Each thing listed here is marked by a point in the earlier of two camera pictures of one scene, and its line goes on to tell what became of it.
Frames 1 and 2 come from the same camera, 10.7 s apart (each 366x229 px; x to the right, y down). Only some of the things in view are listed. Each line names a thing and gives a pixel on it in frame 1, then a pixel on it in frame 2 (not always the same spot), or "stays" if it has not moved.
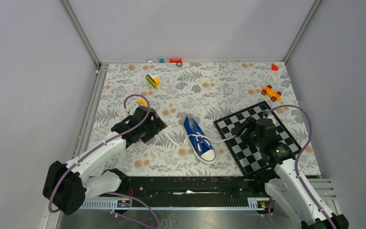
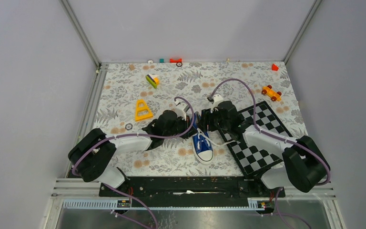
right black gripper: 238,130 → 207,117
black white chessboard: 249,158 stays
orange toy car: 268,90 stays
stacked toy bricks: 154,81 stays
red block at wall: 176,60 stays
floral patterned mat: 190,97 stays
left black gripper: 157,125 → 186,123
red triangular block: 274,67 stays
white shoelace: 198,141 → 228,143
